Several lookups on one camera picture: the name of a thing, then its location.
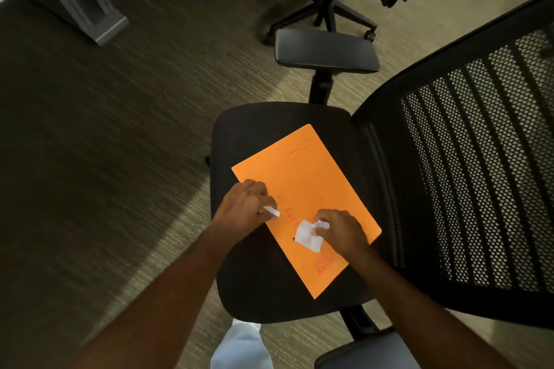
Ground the person's left forearm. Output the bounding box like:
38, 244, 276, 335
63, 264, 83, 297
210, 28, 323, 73
65, 224, 246, 369

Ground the person's right forearm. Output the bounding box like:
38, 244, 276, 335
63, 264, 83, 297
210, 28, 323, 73
346, 245, 518, 369

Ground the person's right hand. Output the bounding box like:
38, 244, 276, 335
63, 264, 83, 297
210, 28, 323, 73
312, 209, 371, 262

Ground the person's left hand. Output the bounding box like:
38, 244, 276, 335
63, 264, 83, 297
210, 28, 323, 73
212, 179, 278, 248

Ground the black chair armrest pad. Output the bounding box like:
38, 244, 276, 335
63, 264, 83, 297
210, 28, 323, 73
274, 28, 381, 75
315, 327, 422, 369

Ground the orange paper envelope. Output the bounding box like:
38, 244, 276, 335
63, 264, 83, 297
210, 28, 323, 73
231, 124, 382, 300

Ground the person's light blue trouser leg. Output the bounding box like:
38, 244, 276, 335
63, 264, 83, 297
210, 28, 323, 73
210, 319, 274, 369

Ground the black mesh office chair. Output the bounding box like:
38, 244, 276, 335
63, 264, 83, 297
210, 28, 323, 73
204, 0, 554, 369

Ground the white paper label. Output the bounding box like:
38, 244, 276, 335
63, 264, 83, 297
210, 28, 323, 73
294, 220, 330, 253

